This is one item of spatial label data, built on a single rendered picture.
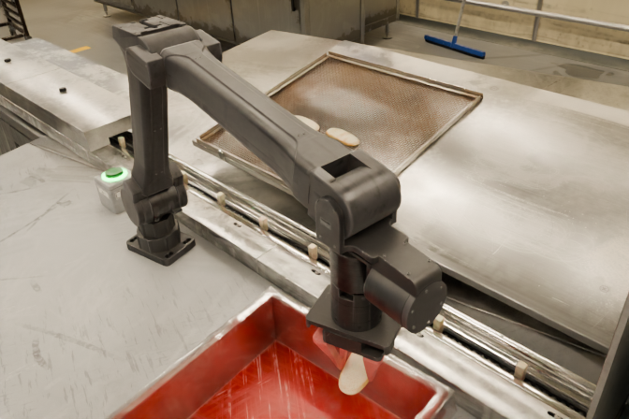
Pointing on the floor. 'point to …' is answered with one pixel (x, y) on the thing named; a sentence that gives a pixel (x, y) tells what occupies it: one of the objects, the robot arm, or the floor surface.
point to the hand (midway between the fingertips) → (357, 367)
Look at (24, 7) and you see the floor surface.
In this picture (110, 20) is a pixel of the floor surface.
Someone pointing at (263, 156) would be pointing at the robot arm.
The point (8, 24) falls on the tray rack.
